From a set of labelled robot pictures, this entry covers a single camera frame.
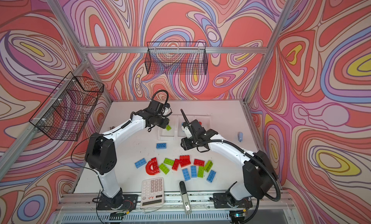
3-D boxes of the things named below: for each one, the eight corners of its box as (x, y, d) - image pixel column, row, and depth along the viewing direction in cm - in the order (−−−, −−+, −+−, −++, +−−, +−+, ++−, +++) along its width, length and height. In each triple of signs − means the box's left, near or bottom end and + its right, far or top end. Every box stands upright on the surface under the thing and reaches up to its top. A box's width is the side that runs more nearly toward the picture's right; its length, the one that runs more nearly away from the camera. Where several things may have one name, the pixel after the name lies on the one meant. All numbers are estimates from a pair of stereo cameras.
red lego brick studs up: (180, 167, 86) (180, 166, 85) (179, 157, 90) (179, 155, 89) (191, 165, 87) (191, 164, 85) (189, 155, 91) (189, 154, 90)
